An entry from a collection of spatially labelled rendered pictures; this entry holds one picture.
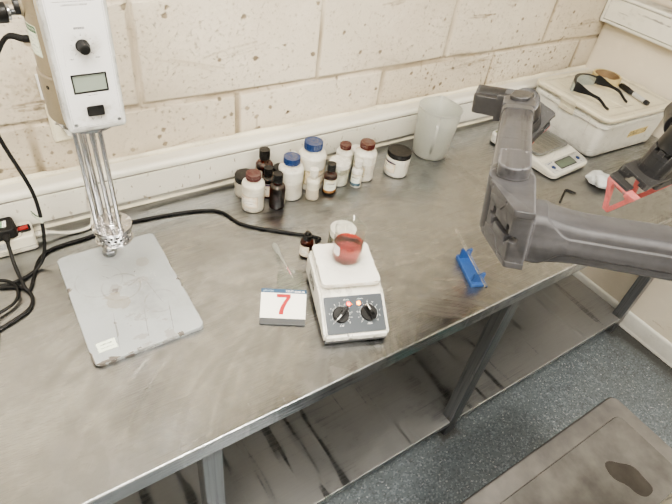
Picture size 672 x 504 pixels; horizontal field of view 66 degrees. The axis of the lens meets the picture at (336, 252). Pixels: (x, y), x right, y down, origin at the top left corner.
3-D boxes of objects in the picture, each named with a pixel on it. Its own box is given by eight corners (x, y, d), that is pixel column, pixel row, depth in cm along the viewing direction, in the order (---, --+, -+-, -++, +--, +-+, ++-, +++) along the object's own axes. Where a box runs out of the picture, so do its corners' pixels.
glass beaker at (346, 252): (358, 272, 103) (365, 240, 97) (327, 266, 103) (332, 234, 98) (363, 250, 108) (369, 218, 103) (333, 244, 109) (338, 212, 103)
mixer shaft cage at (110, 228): (139, 243, 94) (116, 118, 77) (100, 254, 91) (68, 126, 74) (128, 221, 98) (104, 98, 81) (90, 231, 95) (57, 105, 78)
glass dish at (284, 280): (282, 271, 113) (283, 264, 111) (306, 279, 112) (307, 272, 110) (272, 288, 109) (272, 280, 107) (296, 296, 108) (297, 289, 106)
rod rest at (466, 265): (484, 287, 117) (489, 275, 114) (470, 287, 116) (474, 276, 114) (468, 256, 124) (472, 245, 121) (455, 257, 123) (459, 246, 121)
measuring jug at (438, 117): (447, 175, 150) (462, 128, 140) (404, 165, 151) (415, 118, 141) (450, 144, 163) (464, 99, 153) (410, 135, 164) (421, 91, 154)
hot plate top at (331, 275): (381, 284, 102) (382, 281, 102) (321, 289, 99) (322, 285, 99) (365, 244, 111) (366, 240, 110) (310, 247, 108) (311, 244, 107)
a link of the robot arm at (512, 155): (520, 249, 68) (539, 171, 62) (475, 241, 69) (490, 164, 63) (526, 140, 102) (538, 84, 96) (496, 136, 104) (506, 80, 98)
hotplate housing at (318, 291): (387, 340, 102) (395, 313, 97) (322, 346, 99) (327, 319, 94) (360, 262, 118) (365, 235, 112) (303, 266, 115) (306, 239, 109)
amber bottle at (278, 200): (278, 212, 128) (279, 179, 121) (265, 206, 129) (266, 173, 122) (287, 205, 130) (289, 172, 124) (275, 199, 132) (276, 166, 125)
